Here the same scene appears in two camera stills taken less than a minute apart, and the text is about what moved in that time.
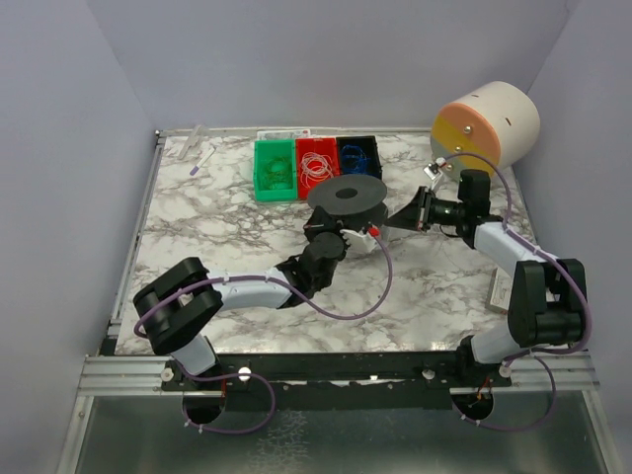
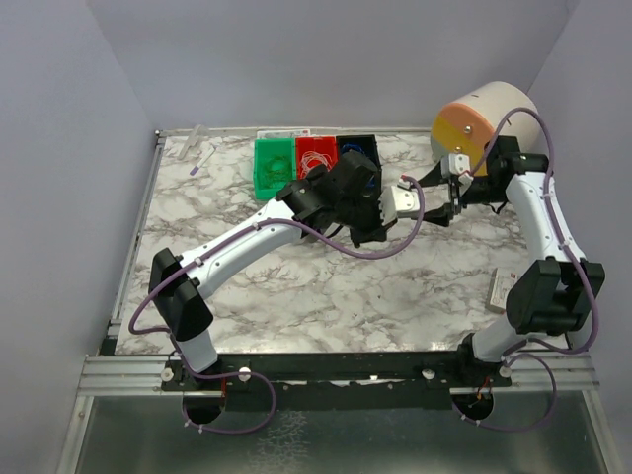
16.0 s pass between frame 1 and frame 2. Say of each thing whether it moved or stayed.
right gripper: moved
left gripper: moved
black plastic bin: stayed
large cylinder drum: stayed
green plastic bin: stayed
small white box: stayed
